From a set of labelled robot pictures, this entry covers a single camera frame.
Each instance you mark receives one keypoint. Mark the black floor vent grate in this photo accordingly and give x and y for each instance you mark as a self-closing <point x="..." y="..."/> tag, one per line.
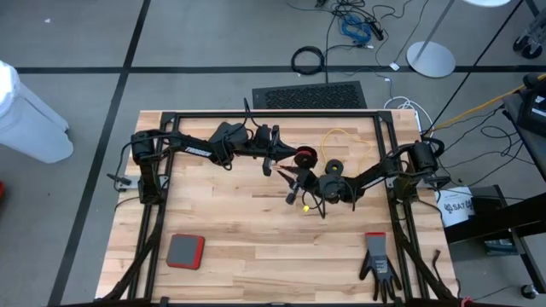
<point x="309" y="96"/>

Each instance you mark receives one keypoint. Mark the black side desk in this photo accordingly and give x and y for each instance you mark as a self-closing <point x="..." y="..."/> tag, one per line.
<point x="522" y="147"/>

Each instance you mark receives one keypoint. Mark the black low equipment cart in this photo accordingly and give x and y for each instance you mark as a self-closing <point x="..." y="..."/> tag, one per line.
<point x="490" y="221"/>

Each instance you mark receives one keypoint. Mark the grey black work glove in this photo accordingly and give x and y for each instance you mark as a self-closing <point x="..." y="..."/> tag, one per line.
<point x="379" y="264"/>

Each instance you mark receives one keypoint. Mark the red and grey block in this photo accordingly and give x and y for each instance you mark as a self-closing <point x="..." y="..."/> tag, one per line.
<point x="185" y="251"/>

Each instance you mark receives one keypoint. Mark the round pedestal stand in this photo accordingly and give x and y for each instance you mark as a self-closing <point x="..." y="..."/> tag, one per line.
<point x="431" y="59"/>

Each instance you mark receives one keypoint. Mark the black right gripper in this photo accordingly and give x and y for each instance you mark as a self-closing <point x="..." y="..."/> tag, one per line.
<point x="320" y="187"/>

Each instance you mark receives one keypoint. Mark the black power strip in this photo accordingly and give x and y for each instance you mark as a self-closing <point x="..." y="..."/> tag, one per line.
<point x="375" y="30"/>

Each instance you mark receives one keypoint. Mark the white bagged trash bin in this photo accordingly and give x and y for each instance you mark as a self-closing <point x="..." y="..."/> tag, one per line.
<point x="25" y="123"/>

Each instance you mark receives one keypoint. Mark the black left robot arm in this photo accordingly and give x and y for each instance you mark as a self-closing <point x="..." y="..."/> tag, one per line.
<point x="198" y="151"/>

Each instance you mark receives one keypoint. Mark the white printed sheet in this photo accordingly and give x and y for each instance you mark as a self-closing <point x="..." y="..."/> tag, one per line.
<point x="456" y="206"/>

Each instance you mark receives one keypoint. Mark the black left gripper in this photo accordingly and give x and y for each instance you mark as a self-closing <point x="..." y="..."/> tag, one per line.
<point x="264" y="143"/>

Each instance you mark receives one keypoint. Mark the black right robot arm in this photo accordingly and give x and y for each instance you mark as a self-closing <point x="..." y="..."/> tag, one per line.
<point x="384" y="170"/>

